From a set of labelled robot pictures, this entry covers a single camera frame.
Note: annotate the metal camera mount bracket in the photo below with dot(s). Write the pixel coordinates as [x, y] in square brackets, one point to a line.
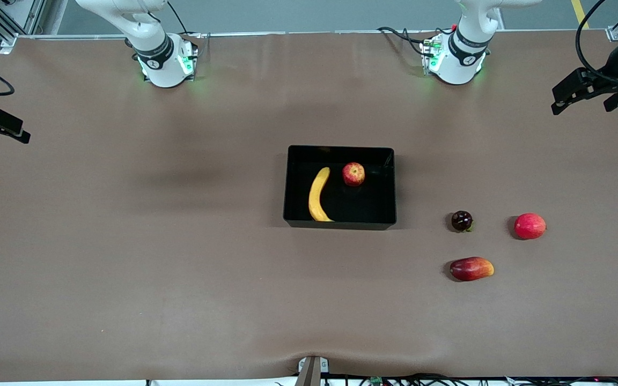
[311, 372]

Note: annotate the red yellow mango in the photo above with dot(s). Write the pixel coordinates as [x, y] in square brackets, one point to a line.
[470, 269]

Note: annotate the yellow banana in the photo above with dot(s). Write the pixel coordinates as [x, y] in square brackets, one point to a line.
[315, 198]

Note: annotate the black plastic box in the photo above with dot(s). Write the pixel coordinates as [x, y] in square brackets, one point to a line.
[368, 206]

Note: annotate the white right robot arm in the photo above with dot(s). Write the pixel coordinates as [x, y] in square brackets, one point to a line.
[159, 69]

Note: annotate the round red pomegranate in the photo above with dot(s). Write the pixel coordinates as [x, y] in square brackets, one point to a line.
[530, 226]

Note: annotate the small red yellow apple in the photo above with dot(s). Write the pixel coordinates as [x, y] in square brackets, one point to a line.
[353, 175]

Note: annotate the brown table cover mat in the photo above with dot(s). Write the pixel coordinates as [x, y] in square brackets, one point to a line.
[180, 268]

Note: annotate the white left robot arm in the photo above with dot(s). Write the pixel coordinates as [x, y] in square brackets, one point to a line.
[456, 59]

